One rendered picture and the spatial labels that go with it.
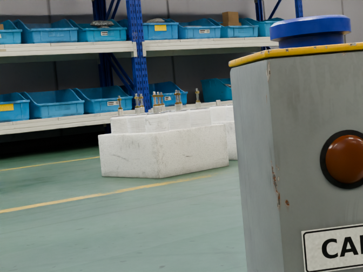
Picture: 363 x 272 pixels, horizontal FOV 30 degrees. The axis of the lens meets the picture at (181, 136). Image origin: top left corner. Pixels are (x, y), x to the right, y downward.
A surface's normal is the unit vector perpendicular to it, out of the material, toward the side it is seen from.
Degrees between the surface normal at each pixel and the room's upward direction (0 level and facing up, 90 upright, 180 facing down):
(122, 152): 90
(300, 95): 90
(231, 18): 90
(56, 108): 95
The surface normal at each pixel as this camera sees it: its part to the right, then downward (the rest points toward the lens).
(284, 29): -0.73, 0.11
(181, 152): 0.66, -0.02
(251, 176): -0.98, 0.10
